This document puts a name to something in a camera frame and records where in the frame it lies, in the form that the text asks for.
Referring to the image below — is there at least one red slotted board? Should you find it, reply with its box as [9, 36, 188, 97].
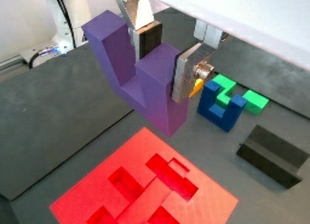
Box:
[49, 129, 239, 224]

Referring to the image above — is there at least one purple U-shaped block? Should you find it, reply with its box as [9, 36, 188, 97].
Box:
[83, 11, 188, 136]

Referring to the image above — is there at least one black camera cable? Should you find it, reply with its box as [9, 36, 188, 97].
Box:
[28, 0, 78, 70]

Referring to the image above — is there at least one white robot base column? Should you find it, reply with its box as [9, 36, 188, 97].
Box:
[20, 0, 91, 68]

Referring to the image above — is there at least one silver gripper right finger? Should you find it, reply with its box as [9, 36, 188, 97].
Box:
[171, 20, 227, 102]

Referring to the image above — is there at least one green stepped block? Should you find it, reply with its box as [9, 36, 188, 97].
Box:
[212, 74, 269, 115]

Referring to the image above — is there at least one yellow long bar block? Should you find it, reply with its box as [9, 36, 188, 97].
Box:
[188, 79, 203, 98]

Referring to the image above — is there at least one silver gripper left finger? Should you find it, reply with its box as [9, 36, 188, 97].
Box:
[115, 0, 162, 61]

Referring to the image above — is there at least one blue U-shaped block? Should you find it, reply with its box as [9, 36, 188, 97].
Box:
[198, 81, 247, 132]

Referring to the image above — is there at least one black angle bracket fixture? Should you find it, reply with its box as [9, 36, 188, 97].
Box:
[237, 125, 310, 189]

